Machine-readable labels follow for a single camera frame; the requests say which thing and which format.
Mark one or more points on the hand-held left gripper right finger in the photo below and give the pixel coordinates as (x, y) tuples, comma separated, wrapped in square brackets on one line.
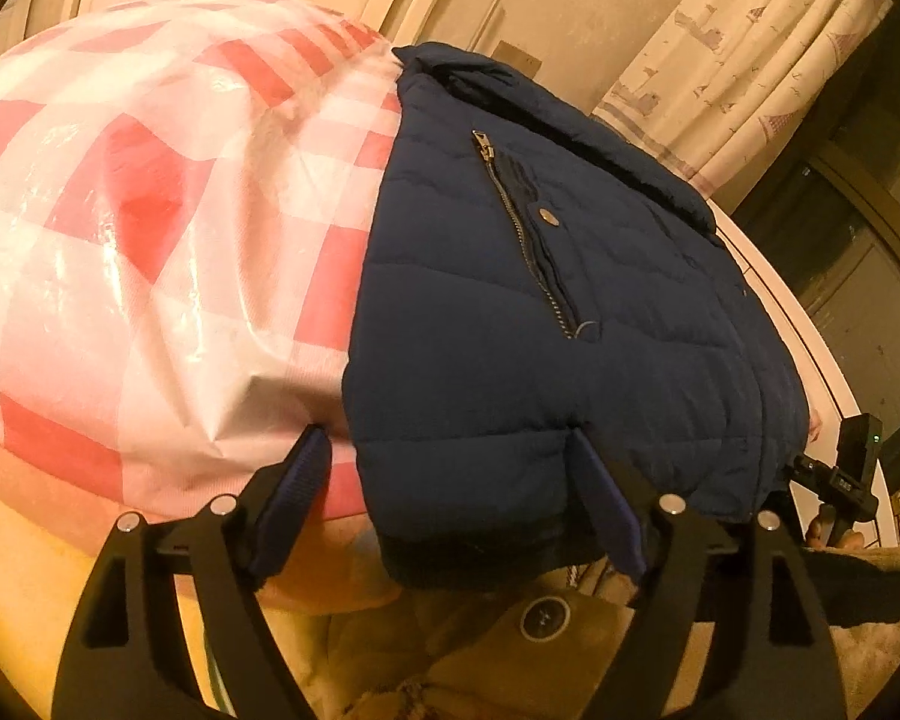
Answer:
[(607, 499)]

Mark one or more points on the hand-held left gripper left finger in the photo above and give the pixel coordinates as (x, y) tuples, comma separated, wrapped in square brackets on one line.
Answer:
[(300, 480)]

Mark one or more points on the navy puffer jacket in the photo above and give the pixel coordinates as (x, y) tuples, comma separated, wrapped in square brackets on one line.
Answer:
[(532, 352)]

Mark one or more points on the person's right forearm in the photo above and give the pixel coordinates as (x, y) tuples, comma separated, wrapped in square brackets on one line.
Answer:
[(870, 585)]

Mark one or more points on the person's right hand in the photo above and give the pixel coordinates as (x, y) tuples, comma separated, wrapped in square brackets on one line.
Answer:
[(817, 534)]

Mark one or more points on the white window ledge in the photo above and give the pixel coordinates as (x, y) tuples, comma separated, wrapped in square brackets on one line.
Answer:
[(802, 330)]

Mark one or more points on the person's beige coat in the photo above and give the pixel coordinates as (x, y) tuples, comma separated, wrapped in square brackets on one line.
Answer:
[(495, 660)]

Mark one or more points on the yellow and pink floral sheet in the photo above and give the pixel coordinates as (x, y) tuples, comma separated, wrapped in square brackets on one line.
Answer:
[(45, 510)]

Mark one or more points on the window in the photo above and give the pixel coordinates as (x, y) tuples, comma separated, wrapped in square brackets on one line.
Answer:
[(855, 202)]

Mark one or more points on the pink checkered blanket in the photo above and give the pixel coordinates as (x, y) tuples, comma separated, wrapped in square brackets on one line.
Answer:
[(157, 240)]

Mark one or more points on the printed curtain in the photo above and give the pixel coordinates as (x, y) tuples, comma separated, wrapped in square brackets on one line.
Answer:
[(757, 67)]

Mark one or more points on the white stick lamp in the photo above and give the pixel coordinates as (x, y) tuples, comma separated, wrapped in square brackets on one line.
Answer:
[(489, 15)]

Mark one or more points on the wall switch plate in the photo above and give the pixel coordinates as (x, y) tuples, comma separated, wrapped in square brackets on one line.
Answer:
[(521, 56)]

